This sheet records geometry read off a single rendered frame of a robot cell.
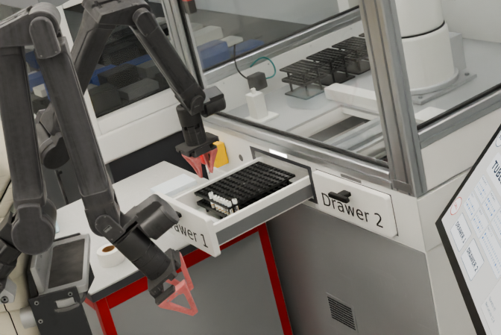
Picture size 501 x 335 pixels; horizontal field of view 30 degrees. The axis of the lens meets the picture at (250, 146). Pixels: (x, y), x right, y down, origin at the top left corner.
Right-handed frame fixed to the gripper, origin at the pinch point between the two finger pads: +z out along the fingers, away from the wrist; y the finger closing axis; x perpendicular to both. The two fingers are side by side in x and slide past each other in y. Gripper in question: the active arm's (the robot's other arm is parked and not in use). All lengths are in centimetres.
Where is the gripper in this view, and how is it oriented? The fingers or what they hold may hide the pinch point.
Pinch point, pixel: (205, 171)
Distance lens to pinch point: 248.4
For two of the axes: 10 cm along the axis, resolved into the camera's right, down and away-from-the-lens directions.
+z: 2.3, 8.9, 3.9
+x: 5.5, 2.1, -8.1
